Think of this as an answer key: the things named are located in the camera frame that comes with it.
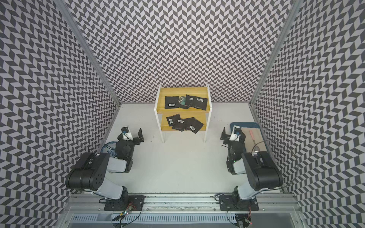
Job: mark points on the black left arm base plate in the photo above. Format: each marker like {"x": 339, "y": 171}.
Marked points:
{"x": 136, "y": 201}

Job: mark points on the blue patterned plate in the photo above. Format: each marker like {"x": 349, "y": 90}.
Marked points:
{"x": 109, "y": 148}

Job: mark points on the blue tray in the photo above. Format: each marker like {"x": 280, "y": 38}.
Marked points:
{"x": 245, "y": 124}

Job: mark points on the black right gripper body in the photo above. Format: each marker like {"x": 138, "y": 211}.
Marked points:
{"x": 226, "y": 141}

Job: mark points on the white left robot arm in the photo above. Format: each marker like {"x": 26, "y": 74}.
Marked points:
{"x": 89, "y": 173}

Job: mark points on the white yellow two-tier shelf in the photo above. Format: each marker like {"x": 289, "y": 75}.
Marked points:
{"x": 204, "y": 116}

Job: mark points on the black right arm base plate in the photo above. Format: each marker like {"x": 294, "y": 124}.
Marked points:
{"x": 229, "y": 203}

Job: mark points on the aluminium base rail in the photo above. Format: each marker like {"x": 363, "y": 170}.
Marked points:
{"x": 276, "y": 210}

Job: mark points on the pink handled spoon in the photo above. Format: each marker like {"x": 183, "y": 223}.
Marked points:
{"x": 255, "y": 148}

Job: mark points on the green tea bag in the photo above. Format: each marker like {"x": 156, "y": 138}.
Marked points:
{"x": 182, "y": 101}

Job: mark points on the beige cloth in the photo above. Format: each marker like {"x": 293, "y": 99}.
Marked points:
{"x": 258, "y": 139}

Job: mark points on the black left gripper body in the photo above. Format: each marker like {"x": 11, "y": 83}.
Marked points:
{"x": 132, "y": 144}

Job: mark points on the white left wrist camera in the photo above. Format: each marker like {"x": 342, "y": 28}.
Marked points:
{"x": 126, "y": 134}

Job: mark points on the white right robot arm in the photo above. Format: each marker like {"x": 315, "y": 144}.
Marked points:
{"x": 247, "y": 156}

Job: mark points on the black tea bag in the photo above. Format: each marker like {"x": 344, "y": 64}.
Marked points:
{"x": 190, "y": 101}
{"x": 171, "y": 120}
{"x": 171, "y": 102}
{"x": 193, "y": 125}
{"x": 200, "y": 103}
{"x": 179, "y": 125}

